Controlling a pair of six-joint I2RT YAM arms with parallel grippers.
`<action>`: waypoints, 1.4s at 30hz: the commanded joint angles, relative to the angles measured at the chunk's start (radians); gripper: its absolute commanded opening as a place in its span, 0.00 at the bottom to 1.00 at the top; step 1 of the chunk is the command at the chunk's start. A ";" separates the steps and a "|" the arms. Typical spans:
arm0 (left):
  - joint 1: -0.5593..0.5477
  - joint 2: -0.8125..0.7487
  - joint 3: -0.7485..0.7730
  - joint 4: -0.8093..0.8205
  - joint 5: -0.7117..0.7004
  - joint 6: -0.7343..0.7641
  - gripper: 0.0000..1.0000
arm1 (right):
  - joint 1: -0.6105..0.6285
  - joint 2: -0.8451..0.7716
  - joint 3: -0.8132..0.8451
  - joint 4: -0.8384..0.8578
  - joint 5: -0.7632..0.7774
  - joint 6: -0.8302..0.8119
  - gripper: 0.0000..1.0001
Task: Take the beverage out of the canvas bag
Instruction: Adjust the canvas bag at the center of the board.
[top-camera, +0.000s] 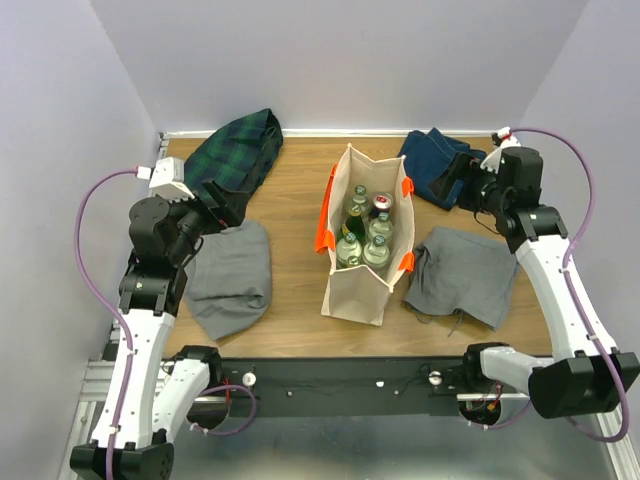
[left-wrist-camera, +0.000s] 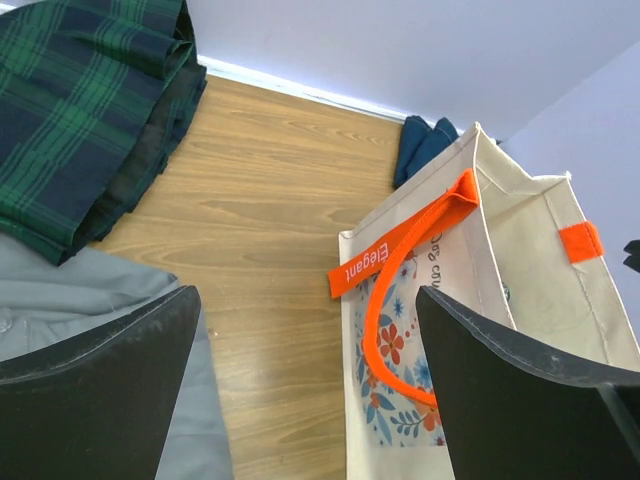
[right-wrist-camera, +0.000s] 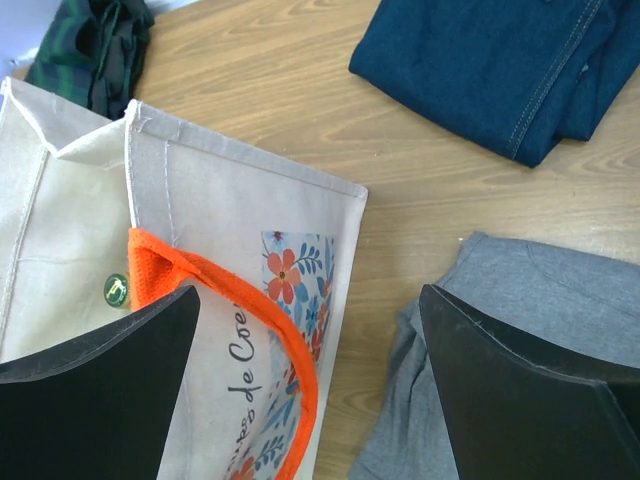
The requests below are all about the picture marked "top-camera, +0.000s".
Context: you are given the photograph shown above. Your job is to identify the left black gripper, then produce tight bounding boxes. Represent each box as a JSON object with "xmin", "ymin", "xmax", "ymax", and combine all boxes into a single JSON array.
[{"xmin": 158, "ymin": 177, "xmax": 250, "ymax": 263}]

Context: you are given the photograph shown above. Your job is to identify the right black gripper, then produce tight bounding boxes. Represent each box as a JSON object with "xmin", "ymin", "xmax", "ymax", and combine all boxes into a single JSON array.
[{"xmin": 427, "ymin": 150, "xmax": 509, "ymax": 215}]

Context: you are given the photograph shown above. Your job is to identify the beige canvas tote bag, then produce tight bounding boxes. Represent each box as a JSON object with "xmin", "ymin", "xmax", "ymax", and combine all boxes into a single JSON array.
[{"xmin": 315, "ymin": 145, "xmax": 415, "ymax": 326}]

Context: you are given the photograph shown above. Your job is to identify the green perrier bottle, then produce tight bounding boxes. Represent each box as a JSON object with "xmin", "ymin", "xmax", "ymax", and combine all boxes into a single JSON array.
[
  {"xmin": 342, "ymin": 215, "xmax": 366, "ymax": 245},
  {"xmin": 345, "ymin": 198, "xmax": 372, "ymax": 226}
]

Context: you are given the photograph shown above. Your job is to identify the clear bottle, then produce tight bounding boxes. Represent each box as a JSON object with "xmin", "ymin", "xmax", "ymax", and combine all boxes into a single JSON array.
[
  {"xmin": 336, "ymin": 233, "xmax": 363, "ymax": 269},
  {"xmin": 350, "ymin": 184, "xmax": 371, "ymax": 210},
  {"xmin": 367, "ymin": 212, "xmax": 394, "ymax": 243},
  {"xmin": 362, "ymin": 235, "xmax": 390, "ymax": 274}
]

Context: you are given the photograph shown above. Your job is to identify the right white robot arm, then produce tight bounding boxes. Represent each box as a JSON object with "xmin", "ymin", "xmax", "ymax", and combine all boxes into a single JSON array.
[{"xmin": 430, "ymin": 146, "xmax": 639, "ymax": 419}]

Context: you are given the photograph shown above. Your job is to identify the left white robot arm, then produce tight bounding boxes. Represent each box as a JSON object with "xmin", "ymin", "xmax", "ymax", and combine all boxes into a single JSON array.
[{"xmin": 70, "ymin": 180, "xmax": 257, "ymax": 479}]

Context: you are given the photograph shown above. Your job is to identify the blue denim jeans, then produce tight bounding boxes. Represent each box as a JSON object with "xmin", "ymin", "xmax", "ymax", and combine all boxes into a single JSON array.
[{"xmin": 398, "ymin": 128, "xmax": 487, "ymax": 211}]

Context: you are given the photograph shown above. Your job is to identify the green plaid cloth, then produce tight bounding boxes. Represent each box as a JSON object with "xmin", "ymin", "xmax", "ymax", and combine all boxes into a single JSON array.
[{"xmin": 184, "ymin": 108, "xmax": 284, "ymax": 195}]

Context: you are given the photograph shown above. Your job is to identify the red soda can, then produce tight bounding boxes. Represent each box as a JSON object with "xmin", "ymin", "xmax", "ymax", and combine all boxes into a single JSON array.
[{"xmin": 370, "ymin": 192, "xmax": 394, "ymax": 219}]

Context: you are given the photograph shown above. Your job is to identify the left grey cloth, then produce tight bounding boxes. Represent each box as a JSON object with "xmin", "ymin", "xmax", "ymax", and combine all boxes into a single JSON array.
[{"xmin": 185, "ymin": 219, "xmax": 272, "ymax": 341}]

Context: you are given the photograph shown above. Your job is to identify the right grey shorts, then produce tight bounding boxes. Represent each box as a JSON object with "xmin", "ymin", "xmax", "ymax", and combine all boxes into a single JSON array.
[{"xmin": 404, "ymin": 227, "xmax": 519, "ymax": 330}]

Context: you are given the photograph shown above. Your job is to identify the clear bottle back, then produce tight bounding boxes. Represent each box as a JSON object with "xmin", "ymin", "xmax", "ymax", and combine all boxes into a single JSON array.
[{"xmin": 350, "ymin": 184, "xmax": 371, "ymax": 210}]

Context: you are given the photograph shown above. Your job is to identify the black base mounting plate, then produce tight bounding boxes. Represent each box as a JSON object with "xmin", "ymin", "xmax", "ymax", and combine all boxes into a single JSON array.
[{"xmin": 222, "ymin": 356, "xmax": 465, "ymax": 418}]

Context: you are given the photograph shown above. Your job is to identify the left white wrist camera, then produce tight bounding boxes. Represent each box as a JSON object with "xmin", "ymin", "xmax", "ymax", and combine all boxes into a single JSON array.
[{"xmin": 149, "ymin": 157, "xmax": 195, "ymax": 202}]

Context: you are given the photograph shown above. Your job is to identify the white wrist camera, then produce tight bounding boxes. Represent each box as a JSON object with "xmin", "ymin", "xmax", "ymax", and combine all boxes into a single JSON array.
[
  {"xmin": 480, "ymin": 127, "xmax": 521, "ymax": 174},
  {"xmin": 149, "ymin": 157, "xmax": 195, "ymax": 202}
]

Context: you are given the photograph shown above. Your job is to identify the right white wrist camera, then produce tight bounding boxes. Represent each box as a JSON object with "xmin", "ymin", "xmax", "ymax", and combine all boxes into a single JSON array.
[{"xmin": 480, "ymin": 127, "xmax": 521, "ymax": 174}]

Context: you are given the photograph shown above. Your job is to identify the aluminium frame rail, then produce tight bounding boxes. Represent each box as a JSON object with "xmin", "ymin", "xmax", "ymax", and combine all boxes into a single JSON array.
[{"xmin": 54, "ymin": 132, "xmax": 171, "ymax": 480}]

